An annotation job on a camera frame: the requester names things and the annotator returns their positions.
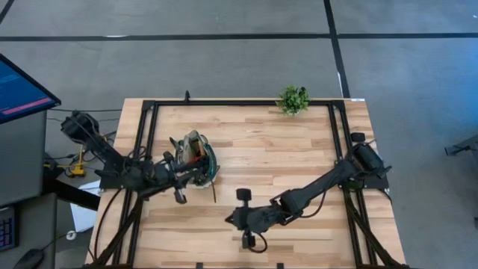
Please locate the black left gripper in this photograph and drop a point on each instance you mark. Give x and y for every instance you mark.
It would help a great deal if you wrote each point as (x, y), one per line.
(172, 175)

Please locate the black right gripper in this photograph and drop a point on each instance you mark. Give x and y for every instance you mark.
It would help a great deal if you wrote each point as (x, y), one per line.
(255, 218)

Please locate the beige and green gardening bag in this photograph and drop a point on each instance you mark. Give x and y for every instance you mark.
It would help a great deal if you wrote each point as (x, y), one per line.
(194, 137)

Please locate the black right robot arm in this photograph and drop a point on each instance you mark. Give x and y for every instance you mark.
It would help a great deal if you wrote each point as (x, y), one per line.
(317, 187)

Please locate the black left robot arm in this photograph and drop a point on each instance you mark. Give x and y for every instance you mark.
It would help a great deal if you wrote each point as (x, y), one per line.
(108, 153)

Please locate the black stand beam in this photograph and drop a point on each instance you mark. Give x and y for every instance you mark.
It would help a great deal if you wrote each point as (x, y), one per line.
(80, 200)

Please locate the small green potted plant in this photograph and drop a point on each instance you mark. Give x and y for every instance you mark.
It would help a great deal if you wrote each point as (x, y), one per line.
(293, 100)

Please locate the white paper sheet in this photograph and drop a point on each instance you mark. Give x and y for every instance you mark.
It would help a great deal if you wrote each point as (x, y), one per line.
(80, 220)

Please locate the small black rounded block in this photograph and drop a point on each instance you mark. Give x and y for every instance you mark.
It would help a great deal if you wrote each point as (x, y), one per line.
(357, 136)

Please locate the grey cabinet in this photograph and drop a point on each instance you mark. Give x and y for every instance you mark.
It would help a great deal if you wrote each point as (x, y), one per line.
(22, 160)

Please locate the black computer mouse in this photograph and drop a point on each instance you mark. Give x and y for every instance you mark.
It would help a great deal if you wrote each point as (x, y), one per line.
(30, 258)

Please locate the computer monitor with blue screen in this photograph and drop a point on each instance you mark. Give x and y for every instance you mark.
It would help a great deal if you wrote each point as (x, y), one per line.
(22, 89)

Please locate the black computer keyboard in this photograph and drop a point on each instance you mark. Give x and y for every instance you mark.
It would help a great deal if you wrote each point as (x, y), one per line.
(7, 231)

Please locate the black stand foot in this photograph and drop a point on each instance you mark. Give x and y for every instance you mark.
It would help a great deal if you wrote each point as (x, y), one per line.
(457, 149)

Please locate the black frame mount post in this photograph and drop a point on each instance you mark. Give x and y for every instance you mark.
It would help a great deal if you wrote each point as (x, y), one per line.
(187, 97)

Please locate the black aluminium table frame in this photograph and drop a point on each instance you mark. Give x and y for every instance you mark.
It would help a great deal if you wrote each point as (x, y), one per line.
(242, 102)

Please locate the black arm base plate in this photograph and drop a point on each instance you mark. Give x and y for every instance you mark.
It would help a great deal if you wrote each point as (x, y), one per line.
(377, 185)
(106, 185)

